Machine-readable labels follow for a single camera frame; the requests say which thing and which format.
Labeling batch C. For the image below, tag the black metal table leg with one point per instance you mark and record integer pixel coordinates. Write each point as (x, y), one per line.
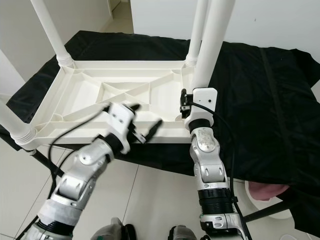
(47, 164)
(267, 211)

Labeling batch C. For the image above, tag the white plastic table leg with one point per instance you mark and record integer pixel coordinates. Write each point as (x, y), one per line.
(212, 45)
(52, 30)
(15, 127)
(197, 30)

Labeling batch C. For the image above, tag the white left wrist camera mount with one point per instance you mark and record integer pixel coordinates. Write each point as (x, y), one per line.
(122, 122)

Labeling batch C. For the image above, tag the black table cloth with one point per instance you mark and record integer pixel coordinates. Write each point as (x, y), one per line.
(270, 125)

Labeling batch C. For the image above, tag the white plastic table top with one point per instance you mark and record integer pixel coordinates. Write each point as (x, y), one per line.
(80, 95)

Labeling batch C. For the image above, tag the grey right robot foot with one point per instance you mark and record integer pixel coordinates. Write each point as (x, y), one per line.
(185, 233)

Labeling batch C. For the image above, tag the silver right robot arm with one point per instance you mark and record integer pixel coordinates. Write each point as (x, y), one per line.
(212, 165)

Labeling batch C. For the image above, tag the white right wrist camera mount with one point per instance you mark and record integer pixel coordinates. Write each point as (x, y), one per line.
(206, 102)

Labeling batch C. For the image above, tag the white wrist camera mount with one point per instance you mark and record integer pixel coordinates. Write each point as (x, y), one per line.
(122, 122)
(206, 102)

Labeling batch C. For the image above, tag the pink plastic object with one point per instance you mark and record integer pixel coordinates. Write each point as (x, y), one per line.
(270, 191)

